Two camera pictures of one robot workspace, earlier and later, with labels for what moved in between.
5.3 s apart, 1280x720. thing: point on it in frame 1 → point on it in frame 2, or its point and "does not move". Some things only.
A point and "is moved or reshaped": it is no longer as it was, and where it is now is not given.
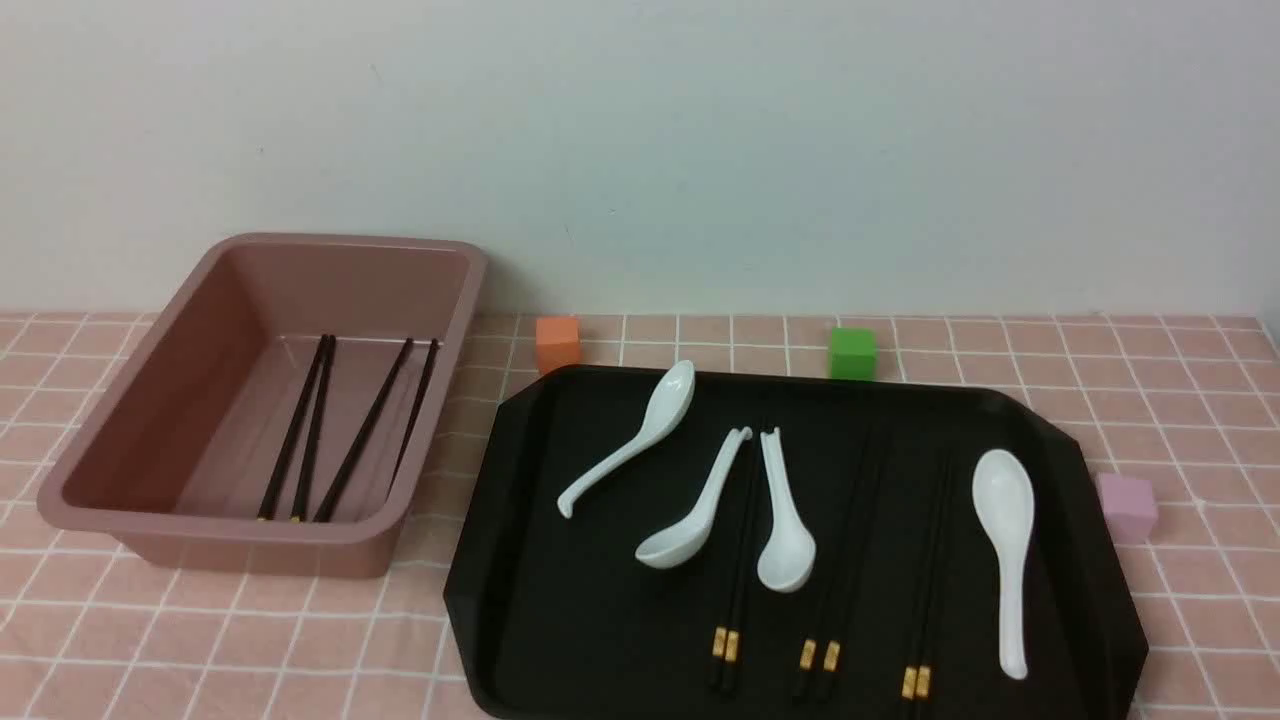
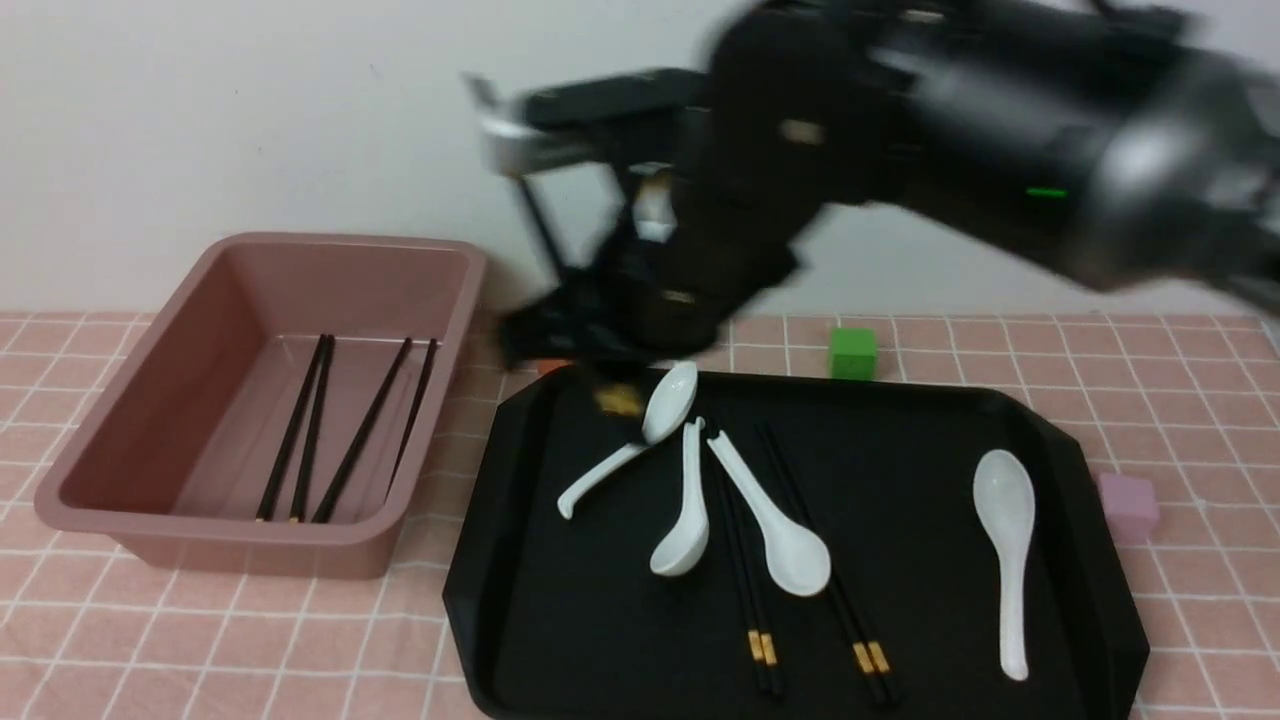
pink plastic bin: (283, 414) does not move
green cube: (853, 353) does not move
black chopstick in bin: (308, 447) does not move
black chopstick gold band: (923, 676) → (617, 400)
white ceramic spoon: (1003, 491) does not move
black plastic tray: (764, 543) does not move
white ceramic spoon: (684, 542) is moved or reshaped
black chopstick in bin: (411, 412) does not move
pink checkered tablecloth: (1192, 400) does not move
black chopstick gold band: (739, 601) → (768, 644)
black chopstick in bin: (366, 436) does not move
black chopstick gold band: (729, 608) → (754, 636)
